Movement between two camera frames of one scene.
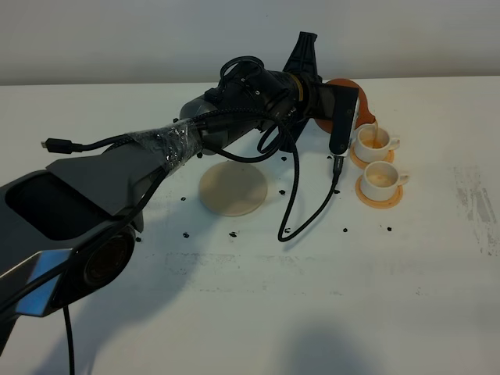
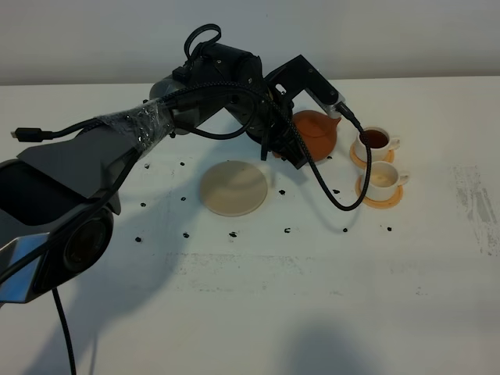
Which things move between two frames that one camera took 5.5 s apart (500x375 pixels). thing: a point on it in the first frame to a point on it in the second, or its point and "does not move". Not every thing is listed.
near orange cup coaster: [378, 204] does not move
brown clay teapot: [365, 116] to [319, 131]
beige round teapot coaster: [233, 188] does not move
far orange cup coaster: [389, 158] does not move
